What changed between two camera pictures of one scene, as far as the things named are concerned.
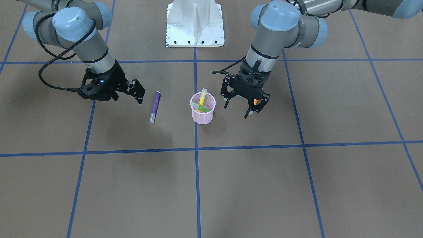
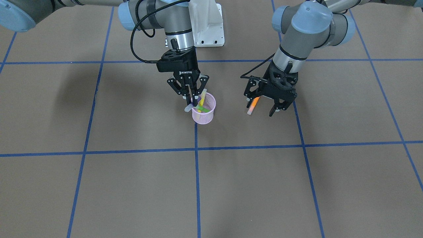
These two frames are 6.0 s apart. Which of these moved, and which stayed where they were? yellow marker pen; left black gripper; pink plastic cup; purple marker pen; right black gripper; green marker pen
Moved: right black gripper; left black gripper; purple marker pen
Stayed: green marker pen; yellow marker pen; pink plastic cup
